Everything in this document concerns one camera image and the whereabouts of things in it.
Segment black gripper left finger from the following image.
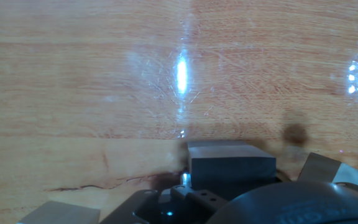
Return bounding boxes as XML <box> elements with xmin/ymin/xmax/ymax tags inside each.
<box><xmin>99</xmin><ymin>171</ymin><xmax>229</xmax><ymax>224</ymax></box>

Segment varnished wooden board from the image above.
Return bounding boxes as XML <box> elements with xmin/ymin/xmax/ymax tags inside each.
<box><xmin>0</xmin><ymin>0</ymin><xmax>358</xmax><ymax>224</ymax></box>

